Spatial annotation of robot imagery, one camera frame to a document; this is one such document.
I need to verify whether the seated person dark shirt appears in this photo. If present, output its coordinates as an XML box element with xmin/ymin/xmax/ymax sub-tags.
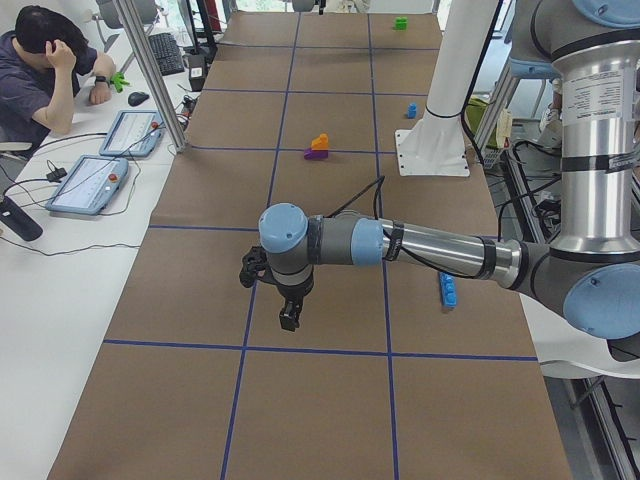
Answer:
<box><xmin>1</xmin><ymin>5</ymin><xmax>116</xmax><ymax>156</ymax></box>

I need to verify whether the long blue block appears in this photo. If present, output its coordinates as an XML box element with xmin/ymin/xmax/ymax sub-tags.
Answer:
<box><xmin>438</xmin><ymin>272</ymin><xmax>458</xmax><ymax>309</ymax></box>

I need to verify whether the blue teach pendant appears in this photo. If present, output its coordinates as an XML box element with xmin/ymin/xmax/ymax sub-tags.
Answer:
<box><xmin>45</xmin><ymin>155</ymin><xmax>129</xmax><ymax>216</ymax></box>
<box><xmin>99</xmin><ymin>109</ymin><xmax>164</xmax><ymax>157</ymax></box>

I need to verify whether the green double block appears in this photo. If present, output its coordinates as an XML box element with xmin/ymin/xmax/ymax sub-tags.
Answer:
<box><xmin>394</xmin><ymin>16</ymin><xmax>408</xmax><ymax>31</ymax></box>

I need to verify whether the lower blue teach pendant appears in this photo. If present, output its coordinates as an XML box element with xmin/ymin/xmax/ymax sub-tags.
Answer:
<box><xmin>45</xmin><ymin>155</ymin><xmax>129</xmax><ymax>216</ymax></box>

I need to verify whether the upper blue teach pendant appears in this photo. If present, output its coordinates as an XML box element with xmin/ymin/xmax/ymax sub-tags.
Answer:
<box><xmin>99</xmin><ymin>109</ymin><xmax>164</xmax><ymax>157</ymax></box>

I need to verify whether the purple trapezoid block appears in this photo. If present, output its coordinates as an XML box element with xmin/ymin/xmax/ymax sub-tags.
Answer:
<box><xmin>303</xmin><ymin>148</ymin><xmax>329</xmax><ymax>160</ymax></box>

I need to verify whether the orange trapezoid block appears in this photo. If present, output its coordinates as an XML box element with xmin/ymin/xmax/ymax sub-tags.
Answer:
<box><xmin>311</xmin><ymin>133</ymin><xmax>329</xmax><ymax>151</ymax></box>

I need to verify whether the blue block near pedestal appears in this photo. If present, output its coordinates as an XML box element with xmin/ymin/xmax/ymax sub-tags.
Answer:
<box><xmin>406</xmin><ymin>103</ymin><xmax>418</xmax><ymax>119</ymax></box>

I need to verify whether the aluminium frame post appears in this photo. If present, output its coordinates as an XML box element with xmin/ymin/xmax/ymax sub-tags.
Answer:
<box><xmin>114</xmin><ymin>0</ymin><xmax>187</xmax><ymax>153</ymax></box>

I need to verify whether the black camera cable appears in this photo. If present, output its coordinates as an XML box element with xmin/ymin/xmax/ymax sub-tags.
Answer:
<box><xmin>324</xmin><ymin>174</ymin><xmax>494</xmax><ymax>281</ymax></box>

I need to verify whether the black keyboard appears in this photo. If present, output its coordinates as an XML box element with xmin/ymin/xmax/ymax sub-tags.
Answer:
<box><xmin>148</xmin><ymin>33</ymin><xmax>184</xmax><ymax>76</ymax></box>

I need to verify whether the green toy on desk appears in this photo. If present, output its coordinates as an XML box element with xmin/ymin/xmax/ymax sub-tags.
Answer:
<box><xmin>110</xmin><ymin>71</ymin><xmax>130</xmax><ymax>93</ymax></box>

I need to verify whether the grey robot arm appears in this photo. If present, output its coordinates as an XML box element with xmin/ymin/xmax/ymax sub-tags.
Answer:
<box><xmin>240</xmin><ymin>1</ymin><xmax>639</xmax><ymax>340</ymax></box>

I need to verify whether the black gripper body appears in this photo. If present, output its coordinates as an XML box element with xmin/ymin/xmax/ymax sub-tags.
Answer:
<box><xmin>276</xmin><ymin>277</ymin><xmax>314</xmax><ymax>305</ymax></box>

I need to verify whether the black computer mouse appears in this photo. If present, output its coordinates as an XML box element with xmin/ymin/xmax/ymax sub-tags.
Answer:
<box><xmin>127</xmin><ymin>91</ymin><xmax>150</xmax><ymax>107</ymax></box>

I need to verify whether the brown paper table mat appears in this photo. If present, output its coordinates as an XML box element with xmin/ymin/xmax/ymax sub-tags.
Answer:
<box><xmin>50</xmin><ymin>13</ymin><xmax>571</xmax><ymax>479</ymax></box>

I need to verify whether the white pedestal column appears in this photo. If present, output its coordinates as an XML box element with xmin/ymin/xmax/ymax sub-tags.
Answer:
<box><xmin>395</xmin><ymin>0</ymin><xmax>501</xmax><ymax>177</ymax></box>

